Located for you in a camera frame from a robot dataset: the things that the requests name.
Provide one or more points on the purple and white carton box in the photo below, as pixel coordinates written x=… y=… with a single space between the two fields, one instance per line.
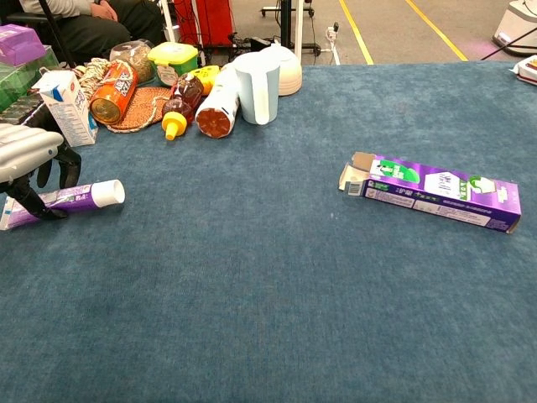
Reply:
x=440 y=189

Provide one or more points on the orange drink can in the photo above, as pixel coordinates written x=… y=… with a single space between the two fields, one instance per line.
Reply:
x=115 y=90

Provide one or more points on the black foot pedal board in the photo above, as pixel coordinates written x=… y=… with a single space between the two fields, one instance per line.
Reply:
x=260 y=43

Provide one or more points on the white blue milk carton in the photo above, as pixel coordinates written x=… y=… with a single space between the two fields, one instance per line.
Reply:
x=71 y=113

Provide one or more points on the clear box of green packets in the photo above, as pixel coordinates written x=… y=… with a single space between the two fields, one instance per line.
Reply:
x=17 y=80

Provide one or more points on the blue table cloth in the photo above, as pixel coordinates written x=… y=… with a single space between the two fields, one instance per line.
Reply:
x=251 y=294

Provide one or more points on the purple white toothpaste tube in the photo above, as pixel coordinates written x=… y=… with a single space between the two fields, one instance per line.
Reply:
x=105 y=195

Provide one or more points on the white slanted stand leg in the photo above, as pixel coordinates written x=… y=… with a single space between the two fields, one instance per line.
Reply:
x=168 y=19

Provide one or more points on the beige bowl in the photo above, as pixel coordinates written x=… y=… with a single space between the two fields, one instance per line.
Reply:
x=289 y=71

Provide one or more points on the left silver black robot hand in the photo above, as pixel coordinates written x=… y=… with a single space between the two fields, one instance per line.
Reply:
x=25 y=147

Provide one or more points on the dark sauce bottle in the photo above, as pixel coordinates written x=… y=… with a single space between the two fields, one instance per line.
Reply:
x=21 y=111

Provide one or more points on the brown bottle yellow cap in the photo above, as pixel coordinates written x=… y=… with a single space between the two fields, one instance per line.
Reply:
x=184 y=94

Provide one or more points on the white tea drink bottle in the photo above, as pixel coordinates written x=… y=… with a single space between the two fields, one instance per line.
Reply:
x=218 y=105

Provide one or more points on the red cabinet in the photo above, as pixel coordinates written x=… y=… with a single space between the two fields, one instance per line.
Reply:
x=205 y=21

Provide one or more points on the round woven coaster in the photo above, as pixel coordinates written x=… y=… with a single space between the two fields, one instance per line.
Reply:
x=144 y=107

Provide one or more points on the seated person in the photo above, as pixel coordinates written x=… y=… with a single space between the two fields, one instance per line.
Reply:
x=96 y=29

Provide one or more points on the glass jar of grains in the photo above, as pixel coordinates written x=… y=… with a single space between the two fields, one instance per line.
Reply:
x=138 y=56

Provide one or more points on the white power strip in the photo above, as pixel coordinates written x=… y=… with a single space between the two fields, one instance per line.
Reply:
x=331 y=33

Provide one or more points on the green container yellow lid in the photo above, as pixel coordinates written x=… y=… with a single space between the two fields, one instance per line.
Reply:
x=172 y=59

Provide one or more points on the black wheeled stand base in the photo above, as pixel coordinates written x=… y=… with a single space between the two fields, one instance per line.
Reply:
x=268 y=9

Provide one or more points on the white machine housing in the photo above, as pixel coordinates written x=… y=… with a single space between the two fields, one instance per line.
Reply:
x=516 y=25

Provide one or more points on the small purple box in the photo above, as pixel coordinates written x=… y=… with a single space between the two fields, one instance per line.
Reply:
x=19 y=44

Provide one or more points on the white wrapped snack pack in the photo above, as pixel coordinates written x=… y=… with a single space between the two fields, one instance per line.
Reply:
x=528 y=69

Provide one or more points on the white upright post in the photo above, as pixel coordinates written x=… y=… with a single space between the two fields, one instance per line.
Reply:
x=299 y=29

